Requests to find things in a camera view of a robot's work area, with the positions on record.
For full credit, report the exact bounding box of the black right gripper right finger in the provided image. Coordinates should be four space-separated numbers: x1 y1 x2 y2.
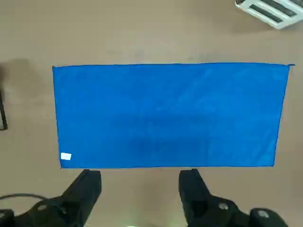
178 168 288 227

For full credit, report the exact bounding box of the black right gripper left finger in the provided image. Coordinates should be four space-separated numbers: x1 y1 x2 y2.
0 169 102 227

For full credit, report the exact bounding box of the blue microfibre towel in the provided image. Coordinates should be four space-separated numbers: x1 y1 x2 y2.
52 62 296 170

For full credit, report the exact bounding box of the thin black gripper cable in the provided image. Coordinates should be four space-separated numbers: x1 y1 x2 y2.
0 193 48 201

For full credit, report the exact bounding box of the black wire cup rack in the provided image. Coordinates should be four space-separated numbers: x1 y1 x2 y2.
0 89 8 130

